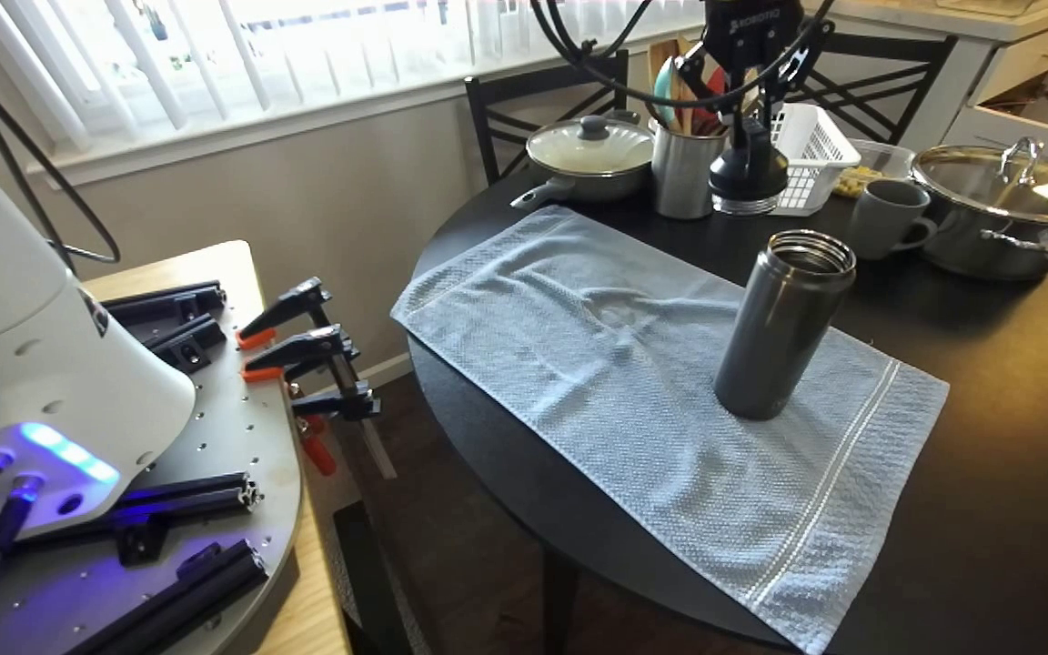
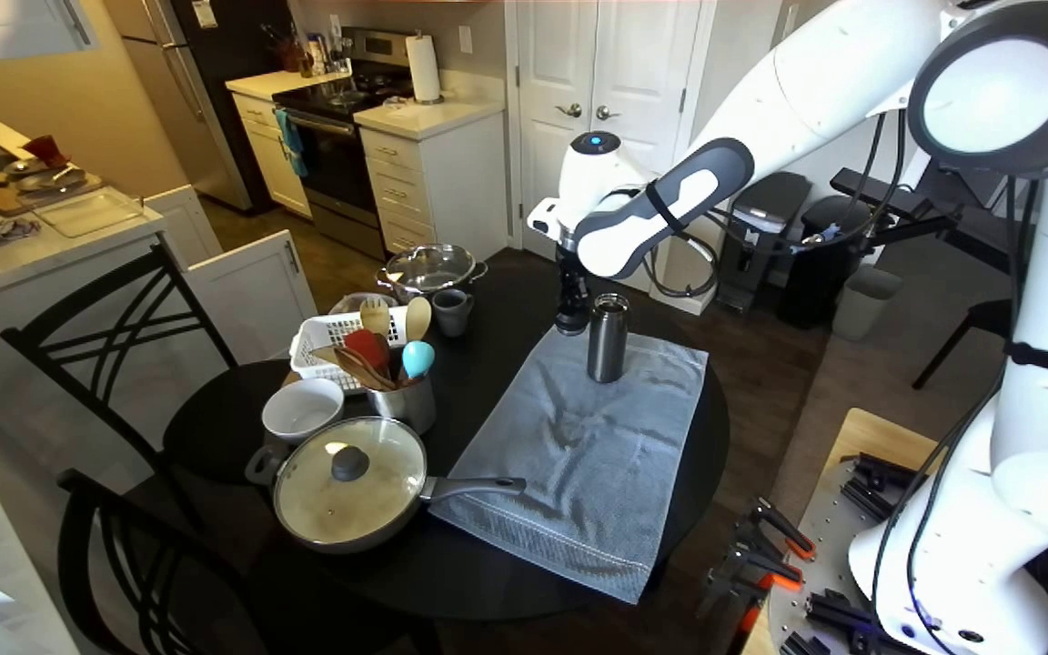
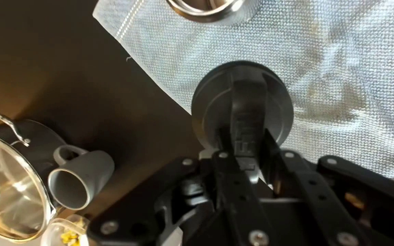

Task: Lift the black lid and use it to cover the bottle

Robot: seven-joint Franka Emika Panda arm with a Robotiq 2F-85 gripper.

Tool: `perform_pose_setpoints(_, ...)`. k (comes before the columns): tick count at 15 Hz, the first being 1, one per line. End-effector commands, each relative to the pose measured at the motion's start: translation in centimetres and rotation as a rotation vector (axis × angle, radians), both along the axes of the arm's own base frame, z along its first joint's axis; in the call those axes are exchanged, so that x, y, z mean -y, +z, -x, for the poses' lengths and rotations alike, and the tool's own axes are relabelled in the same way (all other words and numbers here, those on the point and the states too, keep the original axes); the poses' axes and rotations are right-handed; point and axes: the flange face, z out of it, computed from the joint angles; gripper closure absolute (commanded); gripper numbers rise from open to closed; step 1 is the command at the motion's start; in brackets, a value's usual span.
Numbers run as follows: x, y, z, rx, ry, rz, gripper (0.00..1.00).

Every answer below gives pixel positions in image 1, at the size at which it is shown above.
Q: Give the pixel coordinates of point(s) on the white kitchen counter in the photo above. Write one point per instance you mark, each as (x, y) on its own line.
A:
(1035, 73)

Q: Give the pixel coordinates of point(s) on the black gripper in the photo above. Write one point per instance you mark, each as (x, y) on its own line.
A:
(753, 36)

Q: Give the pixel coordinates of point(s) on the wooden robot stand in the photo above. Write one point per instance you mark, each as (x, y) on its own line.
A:
(306, 607)

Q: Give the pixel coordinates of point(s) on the dark grey metal bottle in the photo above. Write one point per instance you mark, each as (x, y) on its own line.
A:
(779, 329)

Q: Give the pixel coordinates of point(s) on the black orange bar clamp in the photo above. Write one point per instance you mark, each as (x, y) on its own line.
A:
(348, 422)
(309, 351)
(288, 307)

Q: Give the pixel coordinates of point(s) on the white plastic basket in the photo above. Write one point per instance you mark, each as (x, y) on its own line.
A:
(819, 158)

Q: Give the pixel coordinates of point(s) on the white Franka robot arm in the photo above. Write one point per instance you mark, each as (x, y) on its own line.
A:
(38, 367)

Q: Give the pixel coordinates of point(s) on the steel pot with glass lid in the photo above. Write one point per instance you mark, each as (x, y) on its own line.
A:
(1008, 220)

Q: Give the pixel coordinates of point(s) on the white window blinds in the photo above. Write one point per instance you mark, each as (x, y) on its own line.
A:
(245, 50)

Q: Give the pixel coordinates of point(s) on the black bottle lid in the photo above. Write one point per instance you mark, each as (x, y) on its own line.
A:
(746, 173)

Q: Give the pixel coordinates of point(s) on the black metal bracket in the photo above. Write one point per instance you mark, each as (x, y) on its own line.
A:
(172, 318)

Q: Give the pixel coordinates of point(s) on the black aluminium rail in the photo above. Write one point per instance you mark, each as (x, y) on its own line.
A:
(180, 603)
(182, 500)

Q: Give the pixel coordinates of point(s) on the grey frying pan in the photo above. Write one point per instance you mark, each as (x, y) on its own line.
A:
(547, 190)

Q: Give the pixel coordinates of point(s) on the red spatula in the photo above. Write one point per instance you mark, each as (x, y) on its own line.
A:
(707, 95)

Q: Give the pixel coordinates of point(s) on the grey utensil holder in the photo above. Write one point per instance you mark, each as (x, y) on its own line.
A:
(684, 176)

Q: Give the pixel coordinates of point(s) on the light blue towel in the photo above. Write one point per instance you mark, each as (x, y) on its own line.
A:
(670, 425)

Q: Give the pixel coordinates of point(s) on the dark grey mug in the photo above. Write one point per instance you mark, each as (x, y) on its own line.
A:
(890, 220)

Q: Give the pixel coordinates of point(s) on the cream pan lid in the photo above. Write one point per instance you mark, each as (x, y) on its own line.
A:
(592, 146)

